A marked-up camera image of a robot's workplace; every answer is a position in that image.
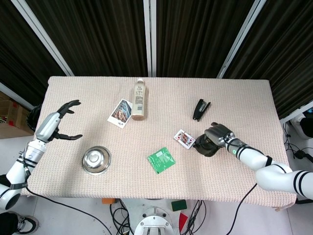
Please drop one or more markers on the black and white sneaker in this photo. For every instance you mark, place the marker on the black and white sneaker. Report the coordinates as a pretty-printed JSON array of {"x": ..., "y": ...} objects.
[{"x": 28, "y": 224}]

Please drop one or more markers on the black stapler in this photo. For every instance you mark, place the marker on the black stapler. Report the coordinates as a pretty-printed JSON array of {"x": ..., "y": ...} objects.
[{"x": 201, "y": 109}]

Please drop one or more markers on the red flat piece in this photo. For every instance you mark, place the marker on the red flat piece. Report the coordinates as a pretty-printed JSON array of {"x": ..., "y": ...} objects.
[{"x": 184, "y": 220}]

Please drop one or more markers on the slanted white frame post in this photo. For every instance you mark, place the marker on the slanted white frame post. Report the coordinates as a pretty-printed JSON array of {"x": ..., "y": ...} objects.
[
  {"x": 240, "y": 36},
  {"x": 44, "y": 36}
]

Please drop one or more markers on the beige drink bottle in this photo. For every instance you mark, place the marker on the beige drink bottle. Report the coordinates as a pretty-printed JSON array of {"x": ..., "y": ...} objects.
[{"x": 139, "y": 102}]

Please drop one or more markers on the photo postcard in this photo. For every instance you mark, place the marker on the photo postcard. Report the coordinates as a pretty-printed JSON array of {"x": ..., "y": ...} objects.
[{"x": 120, "y": 113}]

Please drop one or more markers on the cardboard box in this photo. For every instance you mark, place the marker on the cardboard box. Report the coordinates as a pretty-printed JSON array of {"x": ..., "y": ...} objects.
[{"x": 12, "y": 115}]

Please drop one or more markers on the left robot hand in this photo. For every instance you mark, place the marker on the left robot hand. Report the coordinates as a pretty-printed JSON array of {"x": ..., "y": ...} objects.
[{"x": 49, "y": 127}]

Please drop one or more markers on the black office chair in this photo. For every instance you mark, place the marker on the black office chair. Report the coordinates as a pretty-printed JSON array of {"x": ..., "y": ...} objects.
[{"x": 33, "y": 118}]

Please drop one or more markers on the orange block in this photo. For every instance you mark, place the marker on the orange block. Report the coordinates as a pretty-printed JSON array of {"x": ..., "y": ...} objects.
[{"x": 108, "y": 201}]

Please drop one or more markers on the white machine with black panel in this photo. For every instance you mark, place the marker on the white machine with black panel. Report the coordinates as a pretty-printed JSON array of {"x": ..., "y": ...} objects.
[{"x": 305, "y": 122}]

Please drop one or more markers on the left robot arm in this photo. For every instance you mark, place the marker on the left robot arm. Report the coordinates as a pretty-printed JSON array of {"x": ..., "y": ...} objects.
[{"x": 24, "y": 161}]

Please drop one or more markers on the pink waffle tablecloth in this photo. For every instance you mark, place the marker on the pink waffle tablecloth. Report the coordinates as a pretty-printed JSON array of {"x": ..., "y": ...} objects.
[{"x": 156, "y": 171}]

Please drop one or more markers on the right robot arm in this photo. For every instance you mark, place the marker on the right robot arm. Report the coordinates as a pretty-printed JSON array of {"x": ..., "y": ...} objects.
[{"x": 269, "y": 169}]

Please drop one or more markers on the vertical white frame post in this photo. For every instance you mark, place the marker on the vertical white frame post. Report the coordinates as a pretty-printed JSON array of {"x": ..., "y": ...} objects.
[{"x": 150, "y": 36}]

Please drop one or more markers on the black pleated curtain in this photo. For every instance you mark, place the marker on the black pleated curtain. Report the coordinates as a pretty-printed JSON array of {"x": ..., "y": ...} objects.
[
  {"x": 195, "y": 34},
  {"x": 286, "y": 54},
  {"x": 17, "y": 49},
  {"x": 97, "y": 34}
]

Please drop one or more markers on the green foil packet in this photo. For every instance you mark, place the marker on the green foil packet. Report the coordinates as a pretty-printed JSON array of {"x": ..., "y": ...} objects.
[{"x": 161, "y": 160}]

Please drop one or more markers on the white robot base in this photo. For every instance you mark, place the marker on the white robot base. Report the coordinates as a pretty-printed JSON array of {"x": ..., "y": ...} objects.
[{"x": 156, "y": 224}]

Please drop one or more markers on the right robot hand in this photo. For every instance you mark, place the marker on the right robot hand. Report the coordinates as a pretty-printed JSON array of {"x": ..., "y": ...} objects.
[{"x": 218, "y": 134}]

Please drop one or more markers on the playing card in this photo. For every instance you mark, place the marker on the playing card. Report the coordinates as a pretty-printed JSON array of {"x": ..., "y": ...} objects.
[{"x": 184, "y": 138}]

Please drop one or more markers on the green block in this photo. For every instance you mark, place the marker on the green block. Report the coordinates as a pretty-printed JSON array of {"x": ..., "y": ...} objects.
[{"x": 179, "y": 205}]

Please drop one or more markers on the stainless steel bowl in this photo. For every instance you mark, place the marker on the stainless steel bowl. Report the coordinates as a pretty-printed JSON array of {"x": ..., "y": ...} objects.
[{"x": 96, "y": 160}]

